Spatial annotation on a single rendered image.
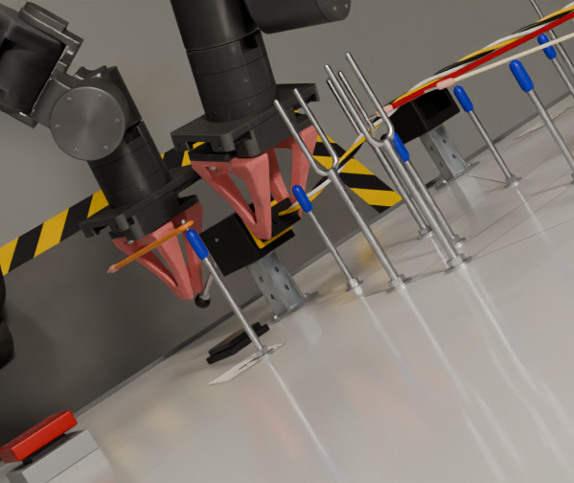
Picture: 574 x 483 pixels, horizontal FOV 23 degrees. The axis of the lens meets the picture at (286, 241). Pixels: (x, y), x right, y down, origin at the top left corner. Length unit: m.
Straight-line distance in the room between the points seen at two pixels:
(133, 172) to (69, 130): 0.09
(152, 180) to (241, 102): 0.16
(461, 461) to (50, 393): 1.99
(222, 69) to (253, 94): 0.03
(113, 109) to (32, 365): 1.41
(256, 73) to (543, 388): 0.59
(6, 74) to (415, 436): 0.70
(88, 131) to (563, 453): 0.73
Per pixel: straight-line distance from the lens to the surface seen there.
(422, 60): 2.94
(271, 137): 1.02
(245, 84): 1.01
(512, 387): 0.49
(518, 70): 0.88
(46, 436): 1.00
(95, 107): 1.07
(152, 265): 1.19
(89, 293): 2.52
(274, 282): 1.12
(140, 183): 1.15
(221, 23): 1.00
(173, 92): 2.86
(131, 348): 2.44
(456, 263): 0.82
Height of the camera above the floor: 1.96
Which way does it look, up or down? 49 degrees down
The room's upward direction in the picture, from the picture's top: straight up
